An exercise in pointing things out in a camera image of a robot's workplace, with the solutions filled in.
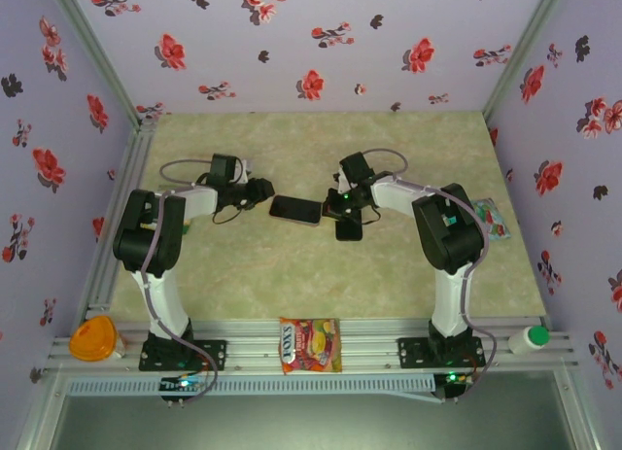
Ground pink phone case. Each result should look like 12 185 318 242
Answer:
269 194 325 227

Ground orange lid plastic container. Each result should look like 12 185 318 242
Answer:
68 316 128 363

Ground teal Fox's candy bag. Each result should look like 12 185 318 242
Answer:
473 198 512 241

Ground grey right arm cable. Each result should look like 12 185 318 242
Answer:
363 148 498 403

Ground white slotted cable duct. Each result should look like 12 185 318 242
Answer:
65 375 436 398

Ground long aluminium mounting rail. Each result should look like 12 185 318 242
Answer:
46 317 582 374

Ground grey metal panel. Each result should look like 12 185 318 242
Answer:
51 395 577 450

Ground aluminium side rail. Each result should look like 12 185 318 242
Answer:
85 118 157 311

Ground black phone case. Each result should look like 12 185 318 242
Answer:
334 211 364 242

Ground white bottle green cap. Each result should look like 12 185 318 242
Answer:
507 325 552 357

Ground aluminium corner post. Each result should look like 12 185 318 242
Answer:
44 0 145 126
482 0 570 124

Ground aluminium frame beam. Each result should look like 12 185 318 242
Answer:
17 366 69 450
553 366 608 450

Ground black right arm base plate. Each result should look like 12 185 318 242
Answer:
397 336 487 371

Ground red Fox's candy bag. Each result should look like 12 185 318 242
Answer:
278 316 344 375

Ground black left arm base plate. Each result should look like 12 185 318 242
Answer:
138 339 228 372

